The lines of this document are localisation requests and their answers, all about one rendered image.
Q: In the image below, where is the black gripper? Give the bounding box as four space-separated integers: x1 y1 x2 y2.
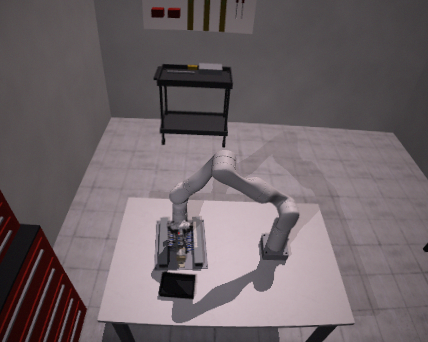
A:
167 223 193 238

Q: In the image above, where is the grey relay panel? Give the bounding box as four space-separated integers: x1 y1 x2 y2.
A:
154 217 208 271

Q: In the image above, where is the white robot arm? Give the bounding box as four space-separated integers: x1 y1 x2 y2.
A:
169 150 300 252

